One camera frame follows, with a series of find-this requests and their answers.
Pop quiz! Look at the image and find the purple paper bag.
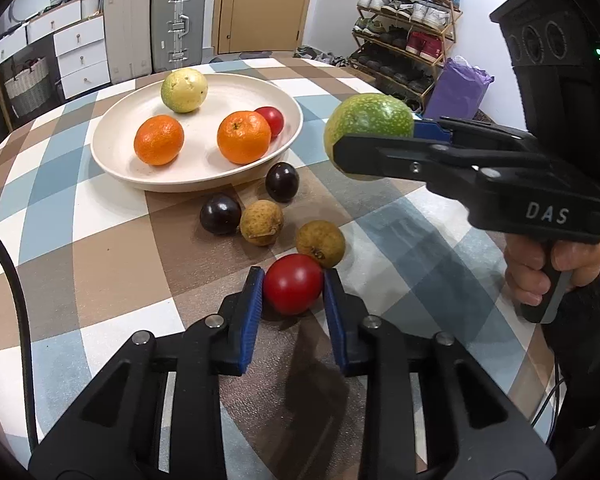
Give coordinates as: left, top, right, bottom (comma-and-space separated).
423, 56, 495, 121

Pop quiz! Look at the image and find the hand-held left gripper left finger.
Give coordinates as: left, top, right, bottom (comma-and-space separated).
27, 266, 266, 480

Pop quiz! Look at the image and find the white drawer cabinet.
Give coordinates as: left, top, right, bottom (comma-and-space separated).
53, 14, 112, 100

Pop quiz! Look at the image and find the person's right hand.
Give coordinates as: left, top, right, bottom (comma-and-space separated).
503, 234, 600, 307

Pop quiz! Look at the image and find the cream round plate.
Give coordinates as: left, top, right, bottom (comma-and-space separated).
90, 73, 303, 193

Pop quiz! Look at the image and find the white desk with drawers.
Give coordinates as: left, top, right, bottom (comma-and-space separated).
0, 0, 103, 78

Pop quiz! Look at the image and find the wooden door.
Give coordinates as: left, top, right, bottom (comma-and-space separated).
211, 0, 318, 55

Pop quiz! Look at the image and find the orange mandarin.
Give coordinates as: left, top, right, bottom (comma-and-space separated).
134, 115, 185, 166
216, 110, 272, 165

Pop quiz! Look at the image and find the pile of shoes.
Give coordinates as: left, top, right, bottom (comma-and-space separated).
295, 45, 351, 66

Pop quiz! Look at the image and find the green speckled round fruit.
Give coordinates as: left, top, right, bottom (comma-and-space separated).
323, 93, 415, 181

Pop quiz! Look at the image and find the dark purple plum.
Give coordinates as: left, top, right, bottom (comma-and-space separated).
265, 162, 300, 203
200, 195, 242, 235

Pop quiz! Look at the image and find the black cable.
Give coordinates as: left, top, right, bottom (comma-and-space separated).
530, 360, 567, 442
0, 217, 38, 456

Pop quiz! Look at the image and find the red tomato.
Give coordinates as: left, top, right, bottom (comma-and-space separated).
263, 253, 325, 316
254, 106, 285, 139

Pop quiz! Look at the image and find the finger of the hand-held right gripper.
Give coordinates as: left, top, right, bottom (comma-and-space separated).
332, 132, 482, 187
413, 116, 537, 154

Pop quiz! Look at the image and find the beige suitcase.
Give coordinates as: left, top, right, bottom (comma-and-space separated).
103, 0, 153, 85

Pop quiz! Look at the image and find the silver suitcase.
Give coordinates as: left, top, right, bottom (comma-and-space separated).
150, 0, 207, 73

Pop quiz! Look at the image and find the yellow speckled round fruit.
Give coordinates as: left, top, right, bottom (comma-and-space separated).
160, 68, 209, 114

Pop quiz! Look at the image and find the brown longan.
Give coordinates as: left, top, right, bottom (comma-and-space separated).
239, 200, 285, 247
295, 220, 346, 268

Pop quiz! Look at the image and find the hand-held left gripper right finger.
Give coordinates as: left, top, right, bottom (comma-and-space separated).
323, 268, 572, 480

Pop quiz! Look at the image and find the woven laundry basket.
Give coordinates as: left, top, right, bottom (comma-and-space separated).
3, 56, 51, 117

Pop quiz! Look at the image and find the person's right forearm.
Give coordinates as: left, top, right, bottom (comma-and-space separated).
545, 242, 600, 431

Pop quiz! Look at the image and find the wooden shoe rack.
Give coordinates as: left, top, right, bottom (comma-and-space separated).
347, 0, 463, 111

